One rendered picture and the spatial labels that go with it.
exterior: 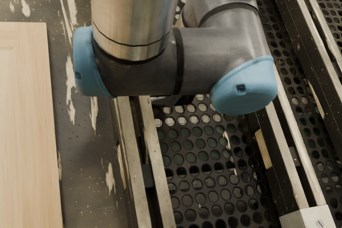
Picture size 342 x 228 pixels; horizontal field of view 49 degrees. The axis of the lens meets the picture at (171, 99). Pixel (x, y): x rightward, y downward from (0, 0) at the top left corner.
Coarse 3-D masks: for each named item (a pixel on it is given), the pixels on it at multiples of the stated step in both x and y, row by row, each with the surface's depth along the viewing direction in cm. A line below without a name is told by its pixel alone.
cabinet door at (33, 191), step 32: (0, 32) 70; (32, 32) 72; (0, 64) 67; (32, 64) 69; (0, 96) 65; (32, 96) 66; (0, 128) 62; (32, 128) 63; (0, 160) 60; (32, 160) 61; (0, 192) 58; (32, 192) 59; (0, 224) 56; (32, 224) 57
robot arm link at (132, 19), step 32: (96, 0) 30; (128, 0) 28; (160, 0) 29; (96, 32) 34; (128, 32) 31; (160, 32) 32; (96, 64) 36; (128, 64) 35; (160, 64) 38; (96, 96) 40
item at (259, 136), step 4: (256, 132) 77; (260, 132) 76; (256, 136) 77; (260, 136) 76; (260, 140) 76; (260, 144) 76; (264, 144) 74; (260, 148) 76; (264, 148) 74; (264, 152) 75; (264, 156) 75; (268, 156) 73; (264, 160) 75; (268, 160) 73; (268, 164) 74; (268, 168) 74
